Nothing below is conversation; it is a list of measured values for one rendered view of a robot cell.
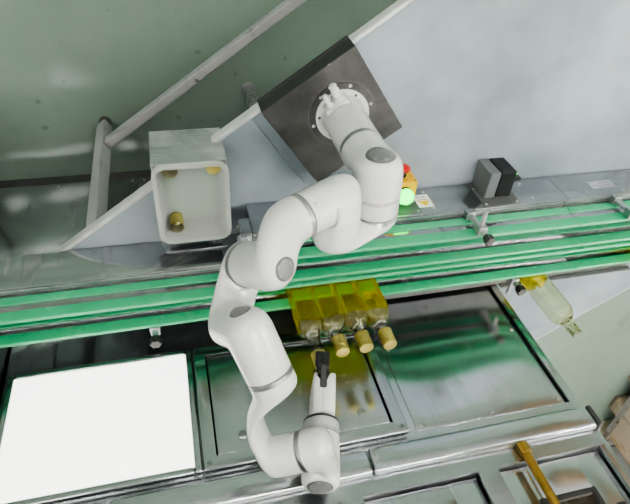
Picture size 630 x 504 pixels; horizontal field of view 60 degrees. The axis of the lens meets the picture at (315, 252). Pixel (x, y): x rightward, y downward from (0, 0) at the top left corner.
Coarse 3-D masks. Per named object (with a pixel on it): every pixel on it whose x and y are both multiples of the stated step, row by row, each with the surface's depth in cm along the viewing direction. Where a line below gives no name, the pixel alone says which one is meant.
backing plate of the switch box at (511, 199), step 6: (468, 186) 157; (474, 186) 157; (474, 192) 154; (510, 192) 155; (480, 198) 152; (486, 198) 152; (492, 198) 153; (498, 198) 153; (504, 198) 153; (510, 198) 153; (516, 198) 153; (486, 204) 150; (492, 204) 150; (498, 204) 150; (504, 204) 151; (510, 204) 151
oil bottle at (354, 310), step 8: (336, 288) 140; (344, 288) 140; (352, 288) 140; (344, 296) 138; (352, 296) 138; (360, 296) 138; (344, 304) 136; (352, 304) 136; (360, 304) 136; (344, 312) 134; (352, 312) 134; (360, 312) 134; (352, 320) 133; (360, 320) 133; (352, 328) 134
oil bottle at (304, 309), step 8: (296, 288) 139; (304, 288) 139; (288, 296) 142; (296, 296) 137; (304, 296) 137; (312, 296) 137; (296, 304) 135; (304, 304) 135; (312, 304) 135; (296, 312) 134; (304, 312) 133; (312, 312) 133; (296, 320) 134; (304, 320) 131; (312, 320) 131; (320, 320) 132; (296, 328) 135; (304, 328) 130; (312, 328) 131; (320, 328) 132; (304, 336) 132
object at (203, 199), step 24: (168, 168) 122; (192, 168) 132; (168, 192) 134; (192, 192) 136; (216, 192) 138; (168, 216) 139; (192, 216) 141; (216, 216) 142; (168, 240) 135; (192, 240) 137
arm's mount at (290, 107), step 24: (336, 48) 121; (312, 72) 120; (336, 72) 120; (360, 72) 122; (264, 96) 126; (288, 96) 121; (312, 96) 123; (384, 96) 127; (288, 120) 125; (312, 120) 126; (384, 120) 131; (288, 144) 129; (312, 144) 131; (312, 168) 135; (336, 168) 137
